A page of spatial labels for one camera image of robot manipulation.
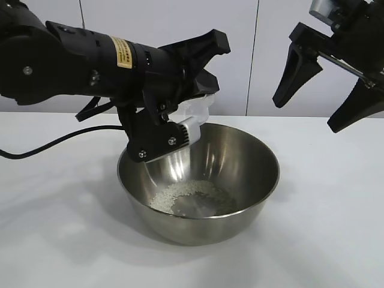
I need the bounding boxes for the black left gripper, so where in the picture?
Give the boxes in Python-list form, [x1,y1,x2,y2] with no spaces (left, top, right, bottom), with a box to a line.
[133,28,232,125]

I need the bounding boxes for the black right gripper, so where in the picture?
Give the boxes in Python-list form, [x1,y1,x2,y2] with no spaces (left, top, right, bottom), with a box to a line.
[272,0,384,133]

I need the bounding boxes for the clear plastic measuring cup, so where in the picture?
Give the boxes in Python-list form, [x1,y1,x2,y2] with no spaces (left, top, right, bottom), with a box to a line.
[167,92,217,128]

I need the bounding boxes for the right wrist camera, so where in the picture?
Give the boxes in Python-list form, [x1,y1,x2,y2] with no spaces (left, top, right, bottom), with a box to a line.
[308,0,342,28]

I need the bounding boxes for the white rice grains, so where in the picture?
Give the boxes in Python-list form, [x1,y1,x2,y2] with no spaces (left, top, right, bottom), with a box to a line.
[149,179,238,216]

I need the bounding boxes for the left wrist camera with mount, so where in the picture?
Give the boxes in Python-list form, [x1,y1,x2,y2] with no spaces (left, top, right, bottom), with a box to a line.
[116,106,201,164]

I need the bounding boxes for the stainless steel mixing bowl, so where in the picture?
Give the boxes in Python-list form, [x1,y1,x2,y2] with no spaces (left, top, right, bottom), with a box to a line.
[116,121,281,247]

